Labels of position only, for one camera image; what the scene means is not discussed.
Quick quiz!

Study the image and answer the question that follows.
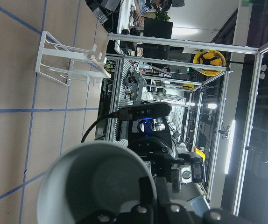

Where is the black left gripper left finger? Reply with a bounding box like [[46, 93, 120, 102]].
[[139, 177, 156, 205]]

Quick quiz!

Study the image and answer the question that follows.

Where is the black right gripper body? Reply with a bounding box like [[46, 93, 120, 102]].
[[127, 118, 205, 193]]

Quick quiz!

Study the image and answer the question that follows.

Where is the yellow hard hat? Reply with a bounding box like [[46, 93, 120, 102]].
[[193, 49, 226, 77]]

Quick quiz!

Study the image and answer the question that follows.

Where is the white wire cup rack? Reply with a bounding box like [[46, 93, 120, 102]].
[[35, 31, 111, 86]]

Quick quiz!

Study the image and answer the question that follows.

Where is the grey plastic cup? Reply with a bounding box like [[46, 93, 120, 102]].
[[37, 141, 157, 224]]

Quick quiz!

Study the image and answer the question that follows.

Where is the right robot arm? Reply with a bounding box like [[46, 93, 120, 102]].
[[127, 117, 210, 216]]

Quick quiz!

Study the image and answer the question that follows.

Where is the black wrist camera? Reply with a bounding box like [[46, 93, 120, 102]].
[[116, 102, 172, 121]]

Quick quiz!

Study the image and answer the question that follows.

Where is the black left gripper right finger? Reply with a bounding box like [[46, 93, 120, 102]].
[[155, 176, 171, 205]]

